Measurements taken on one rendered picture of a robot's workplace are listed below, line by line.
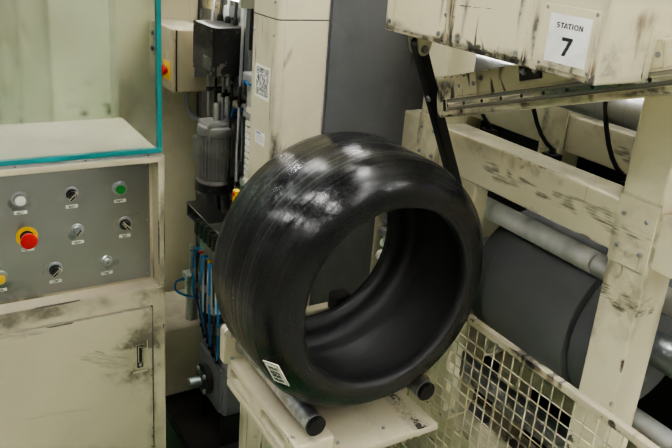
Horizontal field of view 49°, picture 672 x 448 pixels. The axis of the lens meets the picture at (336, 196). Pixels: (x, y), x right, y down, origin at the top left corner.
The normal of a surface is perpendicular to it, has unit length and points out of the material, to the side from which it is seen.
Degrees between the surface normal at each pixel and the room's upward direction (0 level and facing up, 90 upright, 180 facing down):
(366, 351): 18
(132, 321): 90
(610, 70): 90
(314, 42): 90
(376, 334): 29
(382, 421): 0
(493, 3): 90
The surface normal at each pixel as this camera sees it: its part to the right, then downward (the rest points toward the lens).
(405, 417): 0.07, -0.94
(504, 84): -0.86, 0.11
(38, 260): 0.51, 0.33
